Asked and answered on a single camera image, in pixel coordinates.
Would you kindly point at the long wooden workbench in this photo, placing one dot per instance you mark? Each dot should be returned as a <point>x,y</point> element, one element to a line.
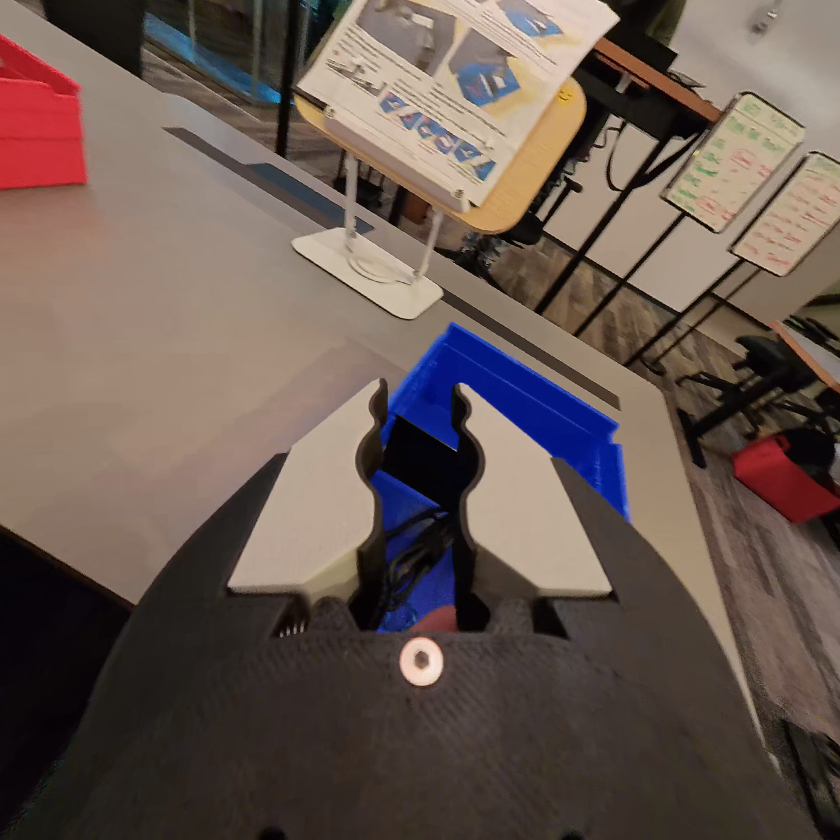
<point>814,354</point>

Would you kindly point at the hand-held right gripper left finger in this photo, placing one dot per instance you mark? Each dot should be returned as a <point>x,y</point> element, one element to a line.
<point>308,518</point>

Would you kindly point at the red plastic bin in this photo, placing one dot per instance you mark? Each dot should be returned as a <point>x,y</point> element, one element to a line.
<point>39,131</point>

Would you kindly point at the black bin divider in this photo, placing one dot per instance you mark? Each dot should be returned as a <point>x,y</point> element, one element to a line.
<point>426,459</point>

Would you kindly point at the black office chair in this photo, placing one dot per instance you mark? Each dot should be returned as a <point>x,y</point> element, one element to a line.
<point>768,367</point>
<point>525,229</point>

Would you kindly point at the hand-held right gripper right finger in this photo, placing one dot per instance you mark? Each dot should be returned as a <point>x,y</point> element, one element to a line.
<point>531,525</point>

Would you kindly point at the printed instruction sheet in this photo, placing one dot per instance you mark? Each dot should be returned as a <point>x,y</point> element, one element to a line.
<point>459,65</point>

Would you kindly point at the black high-back chair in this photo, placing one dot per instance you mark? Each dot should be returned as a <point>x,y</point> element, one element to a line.
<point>92,33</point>

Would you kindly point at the blue plastic bin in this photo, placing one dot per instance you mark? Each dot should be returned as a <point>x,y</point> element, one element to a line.
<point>525,400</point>

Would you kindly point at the red bag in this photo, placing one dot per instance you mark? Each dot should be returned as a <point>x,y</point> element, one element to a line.
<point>774,479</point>

